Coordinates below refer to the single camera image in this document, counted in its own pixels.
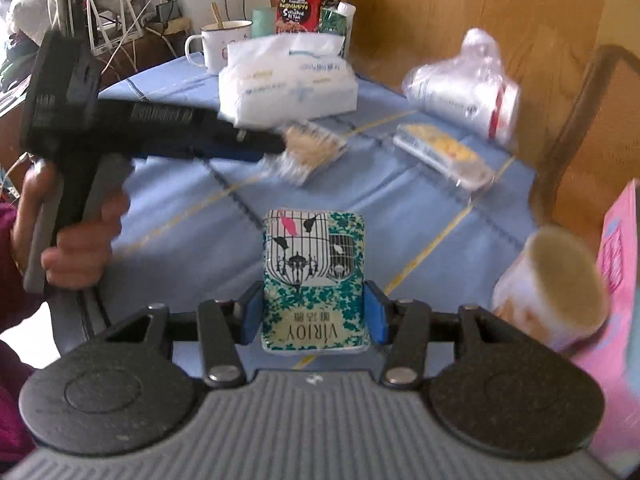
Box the person's left hand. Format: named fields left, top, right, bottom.
left=12, top=160, right=132, bottom=292

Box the white tissue pack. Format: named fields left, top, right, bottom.
left=218, top=34, right=358, bottom=128

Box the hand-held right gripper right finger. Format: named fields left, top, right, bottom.
left=365, top=281, right=526, bottom=391

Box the black power adapter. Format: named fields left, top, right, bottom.
left=155, top=0, right=183, bottom=23

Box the wooden side cabinet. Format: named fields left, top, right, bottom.
left=95, top=17, right=193, bottom=86

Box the white enamel mug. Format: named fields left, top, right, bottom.
left=184, top=20, right=253, bottom=75

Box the pink tin box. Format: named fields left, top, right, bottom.
left=570, top=178, right=640, bottom=480

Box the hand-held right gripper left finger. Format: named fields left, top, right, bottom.
left=107, top=285, right=266, bottom=389

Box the round snack can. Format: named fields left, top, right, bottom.
left=492, top=225, right=611, bottom=353

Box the white router with antennas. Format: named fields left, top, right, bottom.
left=85, top=0, right=147, bottom=57

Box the clear packet with yellow pieces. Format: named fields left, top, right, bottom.
left=392, top=122, right=496, bottom=192

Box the brown woven chair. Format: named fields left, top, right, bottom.
left=530, top=45, right=640, bottom=226

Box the green patterned pocket tissue pack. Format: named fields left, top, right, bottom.
left=261, top=210, right=372, bottom=354

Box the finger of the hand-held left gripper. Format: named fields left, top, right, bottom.
left=197, top=112, right=287, bottom=163

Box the red snack tin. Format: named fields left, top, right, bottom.
left=275, top=0, right=345, bottom=36

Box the person's left forearm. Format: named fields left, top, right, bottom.
left=0, top=202, right=46, bottom=341

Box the bag of cotton swabs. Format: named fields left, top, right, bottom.
left=265, top=121, right=348, bottom=188

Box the plastic bag of paper cups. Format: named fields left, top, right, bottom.
left=402, top=27, right=521, bottom=143

